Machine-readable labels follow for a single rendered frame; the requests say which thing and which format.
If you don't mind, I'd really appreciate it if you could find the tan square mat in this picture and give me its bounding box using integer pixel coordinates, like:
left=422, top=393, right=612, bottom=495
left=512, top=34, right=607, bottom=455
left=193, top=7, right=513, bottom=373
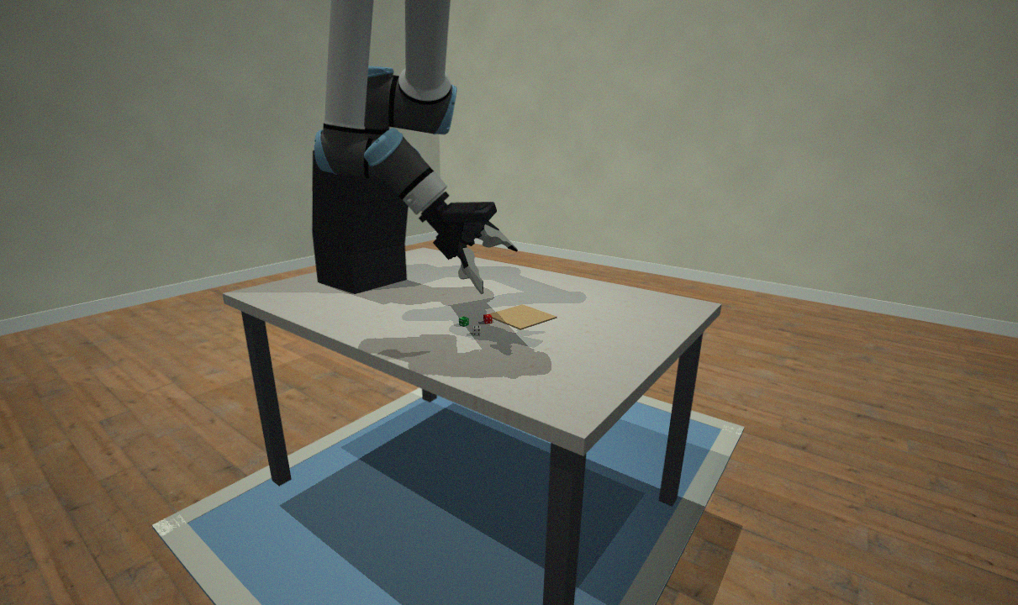
left=490, top=304, right=557, bottom=330

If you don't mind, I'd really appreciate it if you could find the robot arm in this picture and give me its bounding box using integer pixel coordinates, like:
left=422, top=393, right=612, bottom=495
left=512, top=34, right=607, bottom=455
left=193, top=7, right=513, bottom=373
left=314, top=0, right=497, bottom=223

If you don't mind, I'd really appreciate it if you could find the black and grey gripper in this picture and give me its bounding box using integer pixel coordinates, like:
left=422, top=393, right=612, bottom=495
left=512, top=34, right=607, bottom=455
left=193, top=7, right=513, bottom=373
left=419, top=193, right=518, bottom=294

